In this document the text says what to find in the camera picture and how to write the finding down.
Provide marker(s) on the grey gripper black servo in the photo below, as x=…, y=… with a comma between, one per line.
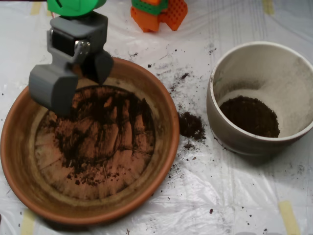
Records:
x=84, y=28

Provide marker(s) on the dark soil heap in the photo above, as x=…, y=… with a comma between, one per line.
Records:
x=117, y=112

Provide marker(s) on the orange green robot base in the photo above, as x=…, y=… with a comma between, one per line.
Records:
x=146, y=22

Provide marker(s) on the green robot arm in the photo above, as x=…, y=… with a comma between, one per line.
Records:
x=73, y=6

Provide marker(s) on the terracotta clay bowl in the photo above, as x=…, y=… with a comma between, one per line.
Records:
x=19, y=171

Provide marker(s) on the spilled soil pile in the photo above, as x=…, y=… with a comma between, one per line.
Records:
x=192, y=126

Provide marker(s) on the white ceramic pot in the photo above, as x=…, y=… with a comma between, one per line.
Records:
x=244, y=144

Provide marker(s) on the beige masking tape strip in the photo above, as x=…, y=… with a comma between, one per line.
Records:
x=36, y=8
x=28, y=224
x=268, y=7
x=289, y=218
x=49, y=11

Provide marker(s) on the clear plastic cover sheet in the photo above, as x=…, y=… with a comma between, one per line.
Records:
x=220, y=183

